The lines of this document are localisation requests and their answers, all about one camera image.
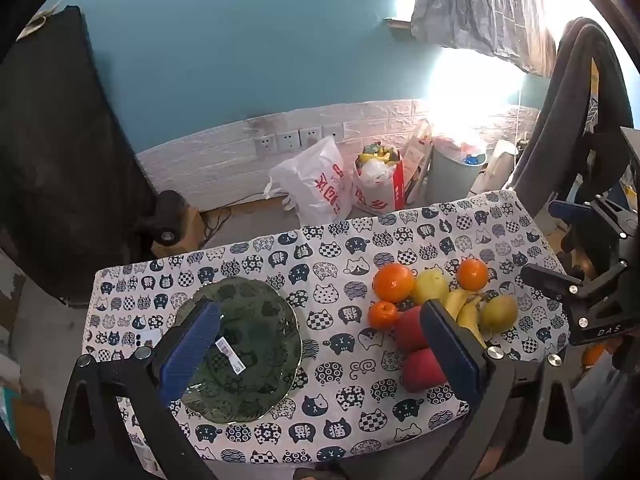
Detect light blue smartphone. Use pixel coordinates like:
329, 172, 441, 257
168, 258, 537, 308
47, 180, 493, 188
122, 327, 168, 351

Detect dark grey hanging clothing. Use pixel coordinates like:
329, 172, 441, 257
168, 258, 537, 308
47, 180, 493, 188
510, 17, 636, 221

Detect cat print tablecloth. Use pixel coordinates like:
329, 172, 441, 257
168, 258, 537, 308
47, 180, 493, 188
82, 189, 573, 466

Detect red apple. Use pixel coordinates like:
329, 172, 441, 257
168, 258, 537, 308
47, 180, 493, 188
401, 347, 448, 393
393, 306, 431, 353

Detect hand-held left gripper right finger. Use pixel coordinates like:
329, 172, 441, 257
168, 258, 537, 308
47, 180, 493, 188
420, 300, 586, 480

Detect yellow-green pear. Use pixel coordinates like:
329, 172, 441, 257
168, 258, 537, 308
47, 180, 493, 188
479, 294, 519, 335
411, 268, 451, 307

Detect banana with red sticker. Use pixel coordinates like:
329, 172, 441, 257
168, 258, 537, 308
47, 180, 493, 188
442, 287, 473, 323

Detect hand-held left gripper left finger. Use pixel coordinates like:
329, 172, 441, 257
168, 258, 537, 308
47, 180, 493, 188
54, 297, 223, 480

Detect white paper bag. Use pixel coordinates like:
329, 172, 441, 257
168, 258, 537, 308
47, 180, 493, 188
402, 120, 433, 206

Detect brown cardboard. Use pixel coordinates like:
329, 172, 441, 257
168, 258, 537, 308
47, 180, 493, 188
10, 385, 53, 473

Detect white plastic bag red print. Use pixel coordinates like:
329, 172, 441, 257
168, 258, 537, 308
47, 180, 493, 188
267, 136, 353, 223

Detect grey trash bin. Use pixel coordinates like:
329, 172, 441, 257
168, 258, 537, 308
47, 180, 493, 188
425, 136, 488, 208

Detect small orange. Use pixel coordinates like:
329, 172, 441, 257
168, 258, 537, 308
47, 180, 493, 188
368, 300, 400, 331

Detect grey plastic window sheet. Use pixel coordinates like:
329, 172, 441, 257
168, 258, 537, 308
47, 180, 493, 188
410, 0, 558, 76

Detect large orange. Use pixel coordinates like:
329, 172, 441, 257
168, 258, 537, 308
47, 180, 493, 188
372, 262, 417, 304

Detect black cylinder speaker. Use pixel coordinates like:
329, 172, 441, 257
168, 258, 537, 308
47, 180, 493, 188
145, 190, 193, 248

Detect red and white trash bag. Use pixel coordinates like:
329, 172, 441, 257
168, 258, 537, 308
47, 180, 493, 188
352, 144, 406, 217

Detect black cloth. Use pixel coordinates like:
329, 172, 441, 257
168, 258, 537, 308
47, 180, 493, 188
0, 5, 158, 306

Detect wooden window ledge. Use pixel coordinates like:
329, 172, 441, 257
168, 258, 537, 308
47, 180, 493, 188
385, 17, 413, 41

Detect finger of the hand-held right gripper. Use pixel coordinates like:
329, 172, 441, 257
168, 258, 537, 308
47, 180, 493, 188
521, 260, 628, 311
549, 196, 638, 241

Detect black cable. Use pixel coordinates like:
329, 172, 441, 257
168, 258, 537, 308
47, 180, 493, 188
202, 192, 281, 241

